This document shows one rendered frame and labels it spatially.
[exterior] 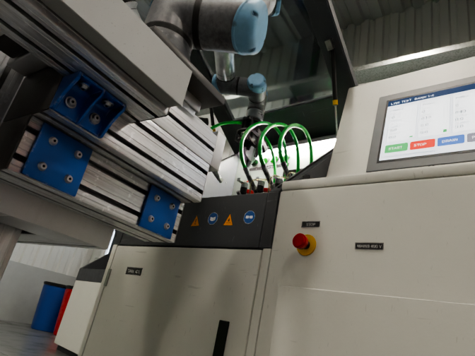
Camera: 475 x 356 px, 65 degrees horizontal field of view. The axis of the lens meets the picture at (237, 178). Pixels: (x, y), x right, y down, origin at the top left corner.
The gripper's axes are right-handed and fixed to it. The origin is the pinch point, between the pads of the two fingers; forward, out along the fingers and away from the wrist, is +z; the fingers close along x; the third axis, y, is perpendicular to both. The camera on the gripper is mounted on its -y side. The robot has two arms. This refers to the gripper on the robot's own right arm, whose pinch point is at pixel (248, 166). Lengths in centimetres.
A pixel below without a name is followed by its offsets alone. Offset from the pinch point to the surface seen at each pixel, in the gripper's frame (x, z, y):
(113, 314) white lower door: -22, 64, 26
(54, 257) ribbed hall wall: -672, -5, -258
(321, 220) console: 48, 33, 26
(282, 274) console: 40, 47, 26
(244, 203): 23.4, 27.2, 26.1
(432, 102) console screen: 66, -17, -5
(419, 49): -31, -403, -394
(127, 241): -27, 39, 26
